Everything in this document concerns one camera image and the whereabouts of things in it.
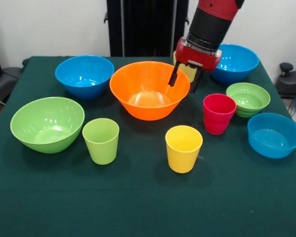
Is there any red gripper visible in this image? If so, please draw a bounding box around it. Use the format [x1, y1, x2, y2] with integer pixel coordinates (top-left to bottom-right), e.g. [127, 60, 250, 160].
[167, 37, 222, 95]

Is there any large orange bowl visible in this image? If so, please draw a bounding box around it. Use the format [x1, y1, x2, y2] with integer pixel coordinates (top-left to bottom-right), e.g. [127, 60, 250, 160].
[109, 61, 191, 121]

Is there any pale translucent yellow cup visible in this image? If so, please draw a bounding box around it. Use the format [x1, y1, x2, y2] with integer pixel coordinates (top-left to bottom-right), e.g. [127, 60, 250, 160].
[172, 50, 198, 83]

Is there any red cup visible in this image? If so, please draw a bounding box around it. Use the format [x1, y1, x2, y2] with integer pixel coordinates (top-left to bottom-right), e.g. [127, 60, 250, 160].
[203, 93, 237, 136]

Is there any large blue bowl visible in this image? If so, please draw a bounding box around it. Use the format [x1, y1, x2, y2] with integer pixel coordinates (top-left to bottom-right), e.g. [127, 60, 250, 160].
[55, 55, 115, 101]
[210, 43, 260, 86]

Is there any small green bowl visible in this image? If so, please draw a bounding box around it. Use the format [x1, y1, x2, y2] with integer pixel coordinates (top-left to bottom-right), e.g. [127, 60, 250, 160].
[225, 82, 271, 118]

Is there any black knobbed equipment base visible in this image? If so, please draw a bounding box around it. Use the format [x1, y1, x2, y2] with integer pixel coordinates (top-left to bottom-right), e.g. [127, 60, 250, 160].
[276, 62, 296, 99]

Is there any small blue bowl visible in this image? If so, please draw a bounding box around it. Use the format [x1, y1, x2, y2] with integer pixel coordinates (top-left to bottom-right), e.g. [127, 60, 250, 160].
[247, 113, 296, 159]

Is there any green cup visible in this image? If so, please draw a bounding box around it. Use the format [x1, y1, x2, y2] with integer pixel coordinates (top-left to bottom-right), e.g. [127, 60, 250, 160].
[82, 118, 120, 165]

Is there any dark green table cloth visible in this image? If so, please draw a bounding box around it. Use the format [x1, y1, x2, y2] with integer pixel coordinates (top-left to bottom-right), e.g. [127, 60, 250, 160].
[0, 56, 296, 237]

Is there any large green bowl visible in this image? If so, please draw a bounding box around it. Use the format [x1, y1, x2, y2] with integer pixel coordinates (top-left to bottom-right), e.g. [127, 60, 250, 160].
[10, 96, 85, 154]

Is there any black chair base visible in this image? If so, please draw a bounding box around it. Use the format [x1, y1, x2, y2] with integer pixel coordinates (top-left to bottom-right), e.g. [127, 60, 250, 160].
[0, 66, 23, 104]

